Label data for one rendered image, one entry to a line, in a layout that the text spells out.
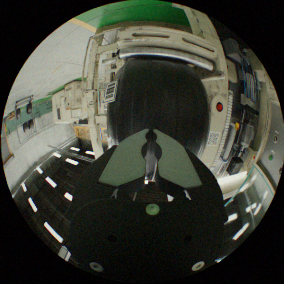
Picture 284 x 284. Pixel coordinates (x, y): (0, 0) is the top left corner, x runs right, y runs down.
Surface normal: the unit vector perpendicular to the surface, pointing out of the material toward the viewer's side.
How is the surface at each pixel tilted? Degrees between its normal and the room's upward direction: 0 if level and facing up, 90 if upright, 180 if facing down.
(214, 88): 90
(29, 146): 90
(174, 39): 90
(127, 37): 90
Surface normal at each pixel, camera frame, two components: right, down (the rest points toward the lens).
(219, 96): -0.05, 0.43
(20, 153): 0.98, 0.11
